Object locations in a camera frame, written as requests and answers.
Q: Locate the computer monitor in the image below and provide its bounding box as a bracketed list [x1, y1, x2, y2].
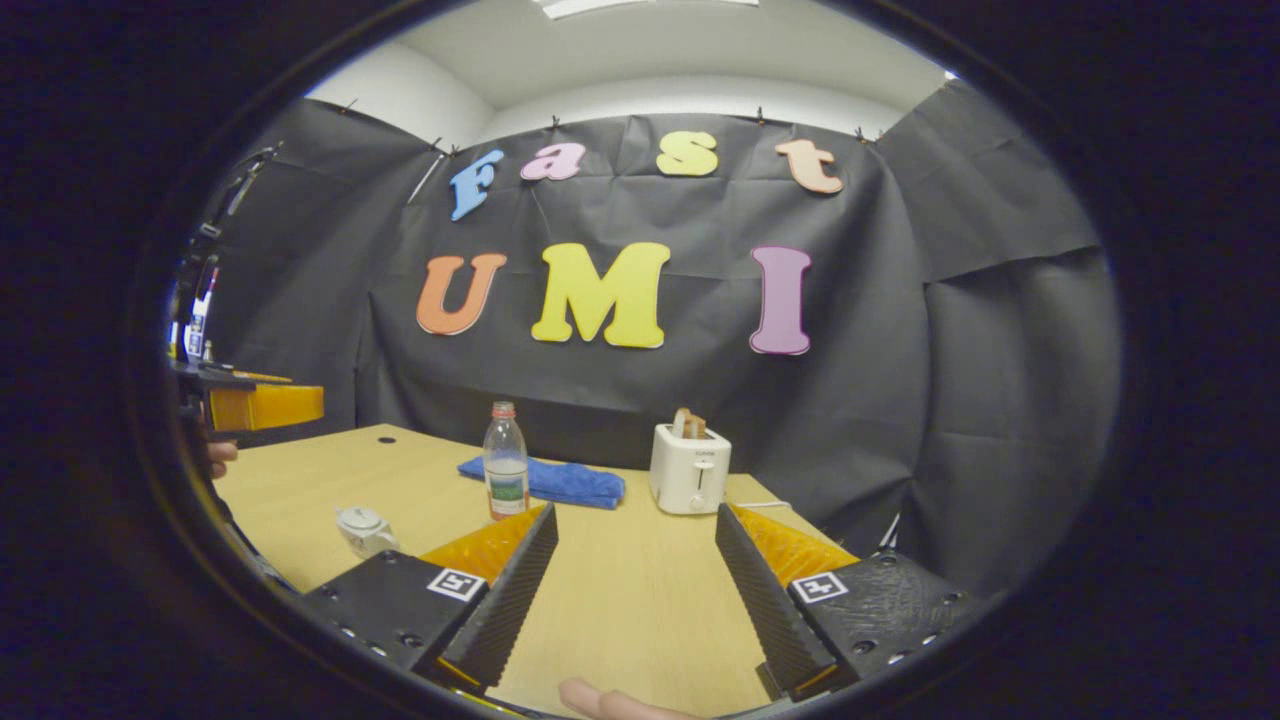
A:
[183, 265, 221, 363]

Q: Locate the blue folded towel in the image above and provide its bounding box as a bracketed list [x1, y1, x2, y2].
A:
[458, 455, 627, 511]

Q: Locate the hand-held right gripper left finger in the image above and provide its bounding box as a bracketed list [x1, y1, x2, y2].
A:
[300, 502, 560, 696]

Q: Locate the white floral teacup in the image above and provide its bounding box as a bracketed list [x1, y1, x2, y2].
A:
[335, 506, 401, 561]

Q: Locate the white toaster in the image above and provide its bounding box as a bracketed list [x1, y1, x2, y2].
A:
[649, 422, 733, 516]

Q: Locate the clear plastic water bottle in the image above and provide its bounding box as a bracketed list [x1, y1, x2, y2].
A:
[482, 401, 531, 522]

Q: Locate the black backdrop cloth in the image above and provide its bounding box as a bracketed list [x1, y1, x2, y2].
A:
[195, 80, 1123, 601]

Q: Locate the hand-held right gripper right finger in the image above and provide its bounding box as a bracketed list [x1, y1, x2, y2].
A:
[714, 502, 976, 703]

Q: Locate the ceiling light panel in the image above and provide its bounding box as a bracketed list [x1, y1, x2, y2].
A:
[535, 0, 761, 21]

